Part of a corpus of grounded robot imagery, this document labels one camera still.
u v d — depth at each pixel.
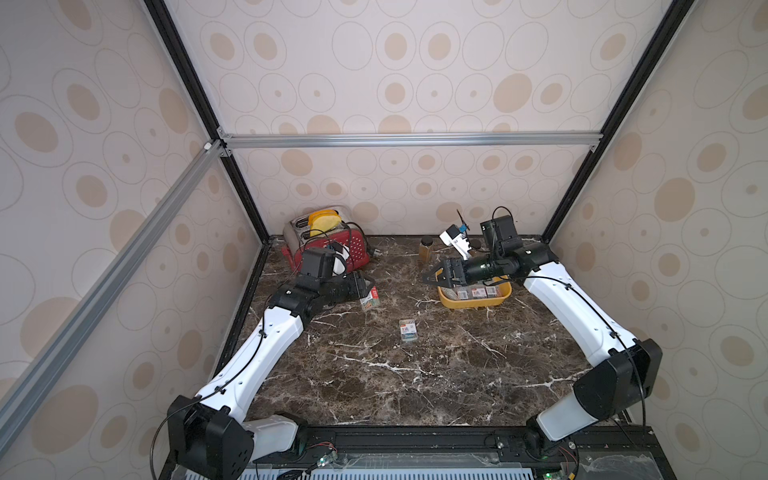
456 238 0.69
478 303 0.98
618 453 0.73
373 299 0.74
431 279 0.69
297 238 0.97
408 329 0.92
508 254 0.59
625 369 0.41
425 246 1.06
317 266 0.57
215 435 0.37
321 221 0.96
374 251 1.13
